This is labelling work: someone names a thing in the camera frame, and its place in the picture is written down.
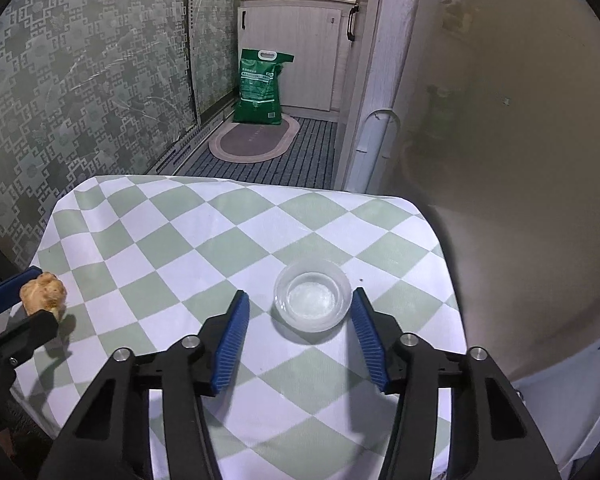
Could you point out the grey oval floor mat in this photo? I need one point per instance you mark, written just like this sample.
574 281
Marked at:
250 140

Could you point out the patterned glass sliding door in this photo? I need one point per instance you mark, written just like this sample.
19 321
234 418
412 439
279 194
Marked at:
80 85
215 35

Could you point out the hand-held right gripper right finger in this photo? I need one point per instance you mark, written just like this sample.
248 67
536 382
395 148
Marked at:
367 335

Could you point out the green rice bag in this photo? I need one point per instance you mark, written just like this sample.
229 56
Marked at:
260 90

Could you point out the grey refrigerator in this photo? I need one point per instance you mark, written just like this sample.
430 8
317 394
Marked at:
505 160

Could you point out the white kitchen cabinet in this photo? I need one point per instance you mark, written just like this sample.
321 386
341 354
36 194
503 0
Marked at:
300 50

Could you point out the beige wrapper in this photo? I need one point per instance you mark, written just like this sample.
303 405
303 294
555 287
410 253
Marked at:
42 292

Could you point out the clear plastic bowl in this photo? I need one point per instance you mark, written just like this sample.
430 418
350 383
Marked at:
312 300

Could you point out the dark striped floor mat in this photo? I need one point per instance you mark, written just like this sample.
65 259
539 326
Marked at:
312 160

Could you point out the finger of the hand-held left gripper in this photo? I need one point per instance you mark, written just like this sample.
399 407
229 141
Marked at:
5 295
30 332

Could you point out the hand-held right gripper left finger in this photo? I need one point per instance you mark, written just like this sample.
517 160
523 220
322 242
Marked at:
230 340

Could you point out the green white checkered tablecloth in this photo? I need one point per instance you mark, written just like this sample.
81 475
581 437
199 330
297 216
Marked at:
180 240

